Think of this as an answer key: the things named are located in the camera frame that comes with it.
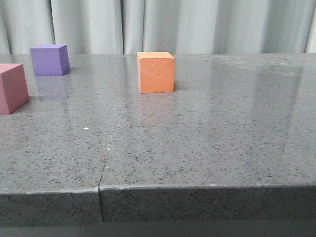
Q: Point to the orange foam cube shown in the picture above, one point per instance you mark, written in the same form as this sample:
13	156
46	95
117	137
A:
155	72

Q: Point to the grey curtain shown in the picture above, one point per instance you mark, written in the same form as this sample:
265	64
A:
176	26

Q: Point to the purple foam cube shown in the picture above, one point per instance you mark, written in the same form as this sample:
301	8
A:
50	59

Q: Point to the pink foam cube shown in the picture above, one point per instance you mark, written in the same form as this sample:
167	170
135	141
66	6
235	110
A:
13	87

